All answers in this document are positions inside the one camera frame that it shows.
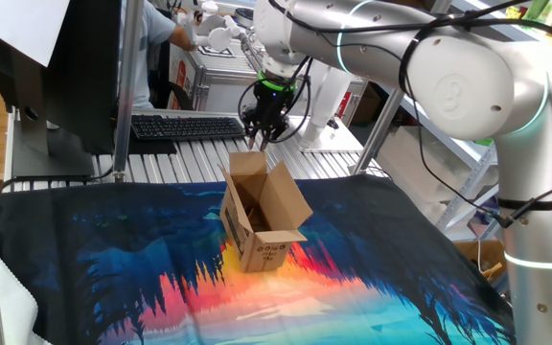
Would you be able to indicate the person in grey shirt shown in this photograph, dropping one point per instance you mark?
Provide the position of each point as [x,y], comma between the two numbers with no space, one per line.
[154,29]

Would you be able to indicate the white paper sheet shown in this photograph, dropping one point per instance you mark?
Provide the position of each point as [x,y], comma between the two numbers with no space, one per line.
[22,24]

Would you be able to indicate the silver aluminium equipment case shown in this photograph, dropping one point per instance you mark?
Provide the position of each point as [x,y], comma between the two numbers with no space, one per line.
[218,81]

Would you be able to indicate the white jointed handheld device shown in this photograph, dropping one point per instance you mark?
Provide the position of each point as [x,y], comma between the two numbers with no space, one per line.
[218,36]

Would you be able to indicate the forest sunset print cloth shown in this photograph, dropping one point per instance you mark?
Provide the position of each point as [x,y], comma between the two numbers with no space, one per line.
[113,268]

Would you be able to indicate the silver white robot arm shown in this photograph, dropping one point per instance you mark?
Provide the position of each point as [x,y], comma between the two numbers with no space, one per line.
[448,86]

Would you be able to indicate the black monitor with stand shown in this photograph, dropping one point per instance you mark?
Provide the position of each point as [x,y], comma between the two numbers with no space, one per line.
[84,72]

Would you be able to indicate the black desk mat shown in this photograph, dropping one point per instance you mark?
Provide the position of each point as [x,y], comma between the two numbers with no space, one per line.
[151,146]

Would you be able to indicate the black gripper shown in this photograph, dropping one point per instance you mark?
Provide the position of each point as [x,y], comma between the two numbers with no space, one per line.
[273,105]

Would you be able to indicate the black keyboard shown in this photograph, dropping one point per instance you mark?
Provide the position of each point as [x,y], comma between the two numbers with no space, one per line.
[185,128]

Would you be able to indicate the brown cardboard box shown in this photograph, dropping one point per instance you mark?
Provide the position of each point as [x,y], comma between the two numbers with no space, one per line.
[261,251]

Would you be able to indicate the black round disc device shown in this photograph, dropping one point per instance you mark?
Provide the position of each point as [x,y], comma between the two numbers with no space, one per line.
[245,16]

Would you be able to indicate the aluminium frame strut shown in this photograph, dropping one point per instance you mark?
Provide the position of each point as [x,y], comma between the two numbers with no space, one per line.
[376,139]

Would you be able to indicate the cardboard box on floor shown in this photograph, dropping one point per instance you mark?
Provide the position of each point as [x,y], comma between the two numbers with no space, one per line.
[477,251]

